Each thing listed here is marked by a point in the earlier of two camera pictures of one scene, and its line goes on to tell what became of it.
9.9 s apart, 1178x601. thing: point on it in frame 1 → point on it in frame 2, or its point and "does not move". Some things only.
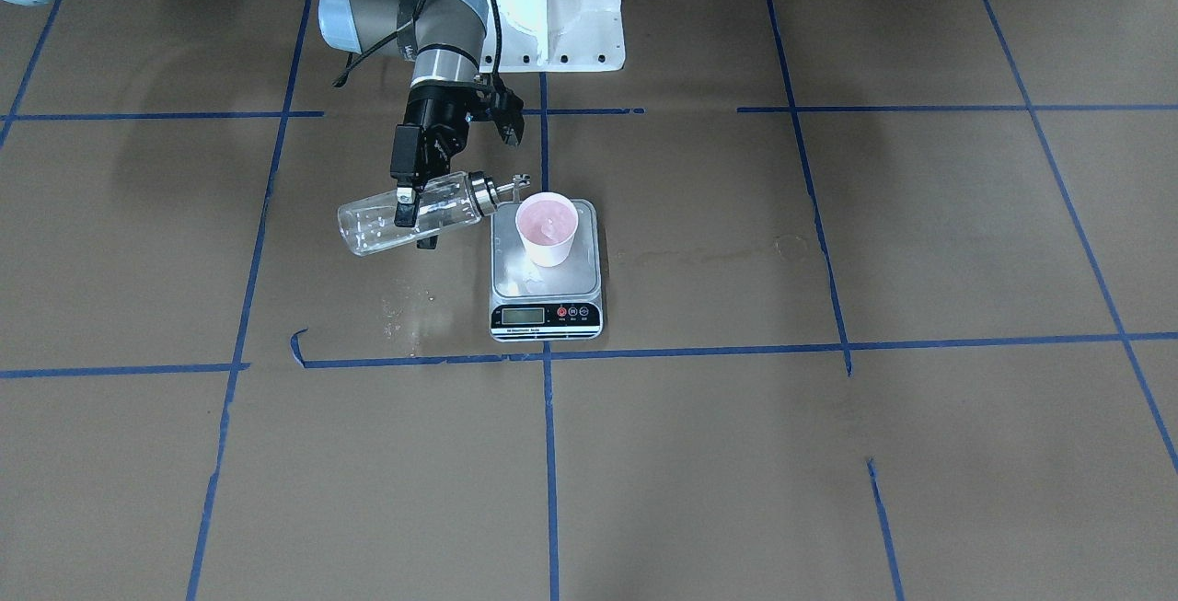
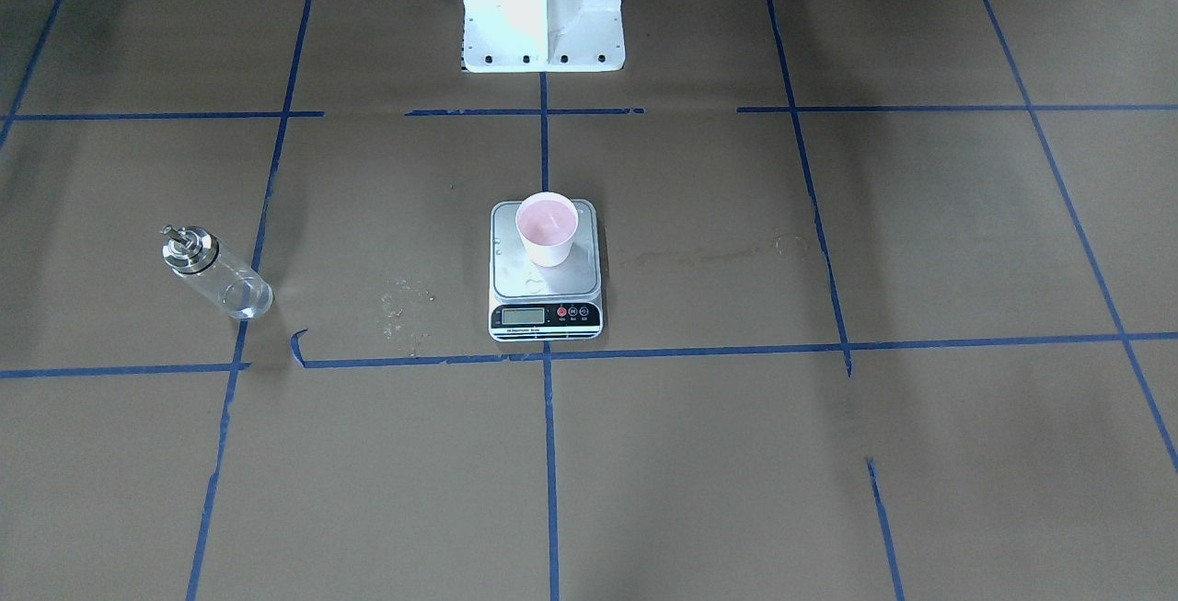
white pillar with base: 554,5 does not move
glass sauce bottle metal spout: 367,225 → 195,254
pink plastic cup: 548,222 does not move
